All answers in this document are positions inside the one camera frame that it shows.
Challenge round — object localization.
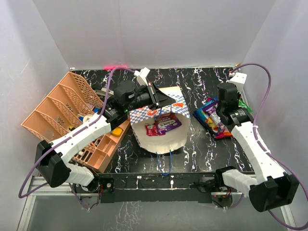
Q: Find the peach plastic desk organizer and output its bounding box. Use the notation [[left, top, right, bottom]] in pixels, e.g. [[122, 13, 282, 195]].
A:
[[21, 72, 130, 173]]

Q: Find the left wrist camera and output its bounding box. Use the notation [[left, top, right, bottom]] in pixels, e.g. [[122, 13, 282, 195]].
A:
[[134, 67, 150, 86]]

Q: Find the white lotion bottle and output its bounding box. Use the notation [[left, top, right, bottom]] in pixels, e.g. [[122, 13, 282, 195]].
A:
[[77, 114, 96, 123]]

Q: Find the blue checkered paper bag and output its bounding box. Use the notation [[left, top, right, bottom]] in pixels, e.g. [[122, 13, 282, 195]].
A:
[[129, 86, 191, 175]]

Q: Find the purple snack bag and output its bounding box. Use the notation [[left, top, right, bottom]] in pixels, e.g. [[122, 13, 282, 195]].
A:
[[203, 100, 229, 132]]

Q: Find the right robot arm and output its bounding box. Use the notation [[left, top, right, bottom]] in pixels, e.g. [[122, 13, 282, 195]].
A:
[[214, 83, 299, 212]]

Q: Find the yellow sponge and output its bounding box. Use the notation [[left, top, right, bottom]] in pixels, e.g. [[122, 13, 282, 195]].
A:
[[111, 127, 123, 137]]

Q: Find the red snack pack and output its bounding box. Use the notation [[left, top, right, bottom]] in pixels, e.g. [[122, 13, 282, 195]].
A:
[[144, 114, 175, 137]]

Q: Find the green snack pack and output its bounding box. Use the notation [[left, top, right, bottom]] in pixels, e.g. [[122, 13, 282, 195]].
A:
[[239, 98, 252, 113]]

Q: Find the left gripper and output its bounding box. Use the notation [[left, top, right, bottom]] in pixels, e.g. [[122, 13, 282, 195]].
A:
[[124, 82, 175, 112]]

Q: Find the grey stapler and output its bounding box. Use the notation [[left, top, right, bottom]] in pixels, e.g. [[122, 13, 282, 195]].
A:
[[94, 88, 114, 96]]

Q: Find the blue Slendy candy bag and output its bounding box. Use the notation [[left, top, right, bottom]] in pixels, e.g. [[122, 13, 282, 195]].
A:
[[193, 97, 219, 136]]

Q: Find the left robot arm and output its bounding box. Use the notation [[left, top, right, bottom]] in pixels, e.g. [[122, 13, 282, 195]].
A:
[[35, 80, 176, 192]]

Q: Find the pink chips bag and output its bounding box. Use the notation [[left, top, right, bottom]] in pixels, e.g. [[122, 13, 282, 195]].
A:
[[206, 97, 235, 140]]

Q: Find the dark purple chocolate pack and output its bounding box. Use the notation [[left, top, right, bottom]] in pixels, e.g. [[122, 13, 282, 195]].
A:
[[155, 117, 182, 135]]

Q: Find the white medicine box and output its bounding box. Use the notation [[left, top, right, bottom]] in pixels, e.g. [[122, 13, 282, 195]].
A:
[[87, 103, 101, 113]]

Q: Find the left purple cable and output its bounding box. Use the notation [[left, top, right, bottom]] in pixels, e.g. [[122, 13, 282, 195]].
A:
[[18, 66, 138, 210]]

